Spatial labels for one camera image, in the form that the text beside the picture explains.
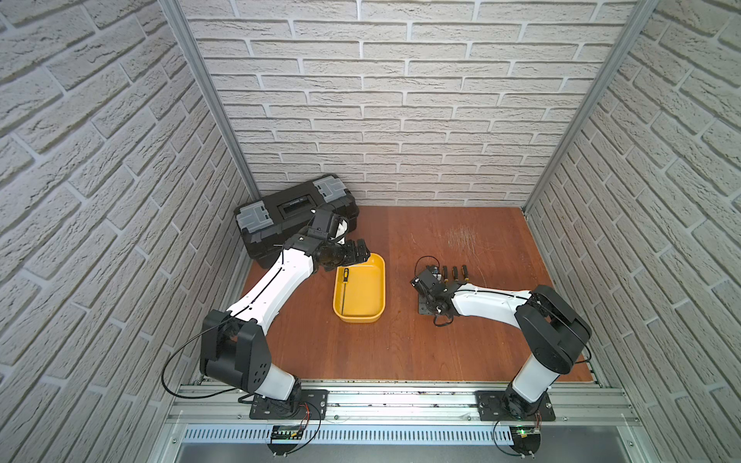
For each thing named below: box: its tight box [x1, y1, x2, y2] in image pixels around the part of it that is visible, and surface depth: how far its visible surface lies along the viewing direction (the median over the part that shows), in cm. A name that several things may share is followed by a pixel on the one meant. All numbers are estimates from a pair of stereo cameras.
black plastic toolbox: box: [233, 173, 359, 270], surface depth 99 cm
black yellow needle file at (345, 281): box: [341, 267, 350, 316], surface depth 99 cm
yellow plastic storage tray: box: [332, 252, 386, 324], surface depth 95 cm
